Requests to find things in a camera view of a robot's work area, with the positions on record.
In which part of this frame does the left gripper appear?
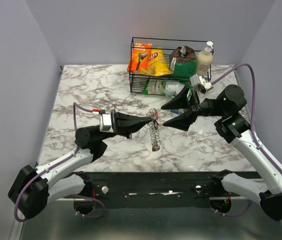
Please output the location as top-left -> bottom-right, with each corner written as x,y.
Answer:
100,109 -> 152,142

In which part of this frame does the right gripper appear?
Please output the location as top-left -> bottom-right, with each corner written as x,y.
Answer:
161,83 -> 227,131

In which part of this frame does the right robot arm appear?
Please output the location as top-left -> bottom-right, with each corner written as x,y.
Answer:
162,84 -> 282,221

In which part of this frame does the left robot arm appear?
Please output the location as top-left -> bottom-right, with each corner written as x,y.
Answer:
8,108 -> 156,222

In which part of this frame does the blue green sponge pack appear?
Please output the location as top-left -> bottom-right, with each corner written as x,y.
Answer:
170,108 -> 184,115

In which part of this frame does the green white snack bag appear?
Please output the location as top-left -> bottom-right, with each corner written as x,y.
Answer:
142,80 -> 192,96

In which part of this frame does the yellow chips bag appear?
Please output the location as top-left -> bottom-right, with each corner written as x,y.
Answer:
140,48 -> 173,77

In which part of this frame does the brown and green bag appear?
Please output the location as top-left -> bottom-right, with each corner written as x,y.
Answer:
169,45 -> 197,81

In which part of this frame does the cream lotion pump bottle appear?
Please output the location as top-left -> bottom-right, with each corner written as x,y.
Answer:
195,41 -> 213,77

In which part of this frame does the orange razor box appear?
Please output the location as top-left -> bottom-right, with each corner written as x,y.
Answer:
127,42 -> 152,73

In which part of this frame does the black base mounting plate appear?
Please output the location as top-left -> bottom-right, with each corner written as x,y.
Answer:
63,171 -> 241,210

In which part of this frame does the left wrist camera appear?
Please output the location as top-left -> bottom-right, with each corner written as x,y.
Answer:
99,113 -> 114,133

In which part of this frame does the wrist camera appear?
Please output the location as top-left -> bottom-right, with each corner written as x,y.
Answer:
190,74 -> 213,94
99,113 -> 114,133

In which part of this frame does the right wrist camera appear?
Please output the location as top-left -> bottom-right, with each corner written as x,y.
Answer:
190,74 -> 213,94

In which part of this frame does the black wire rack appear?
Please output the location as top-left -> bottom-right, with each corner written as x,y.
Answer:
129,36 -> 214,94

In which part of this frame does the aluminium rail frame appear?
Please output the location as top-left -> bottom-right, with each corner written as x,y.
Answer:
8,65 -> 282,240

